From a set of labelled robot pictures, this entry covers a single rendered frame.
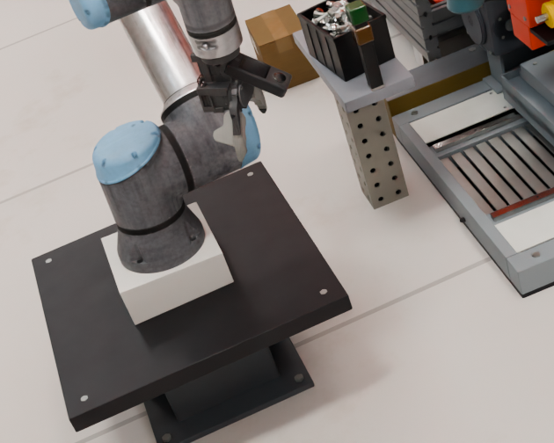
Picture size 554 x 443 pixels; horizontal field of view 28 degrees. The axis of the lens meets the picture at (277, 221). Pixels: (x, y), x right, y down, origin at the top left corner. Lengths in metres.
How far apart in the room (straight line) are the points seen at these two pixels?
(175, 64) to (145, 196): 0.29
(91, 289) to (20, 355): 0.49
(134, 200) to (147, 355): 0.31
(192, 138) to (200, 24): 0.40
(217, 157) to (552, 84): 0.96
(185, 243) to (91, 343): 0.29
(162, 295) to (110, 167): 0.30
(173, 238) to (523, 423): 0.80
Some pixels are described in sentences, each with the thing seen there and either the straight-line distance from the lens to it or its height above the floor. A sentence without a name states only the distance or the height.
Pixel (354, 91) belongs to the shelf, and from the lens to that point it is 2.54.
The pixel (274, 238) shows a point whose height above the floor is 0.30.
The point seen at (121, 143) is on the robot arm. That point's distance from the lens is 2.23.
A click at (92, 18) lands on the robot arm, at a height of 0.98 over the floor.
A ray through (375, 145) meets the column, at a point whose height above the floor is 0.19.
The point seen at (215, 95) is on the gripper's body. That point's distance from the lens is 1.99.
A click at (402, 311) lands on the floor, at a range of 2.59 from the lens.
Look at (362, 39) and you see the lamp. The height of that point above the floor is 0.59.
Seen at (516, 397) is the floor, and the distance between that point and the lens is 2.34.
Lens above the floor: 1.70
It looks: 35 degrees down
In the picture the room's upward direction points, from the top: 20 degrees counter-clockwise
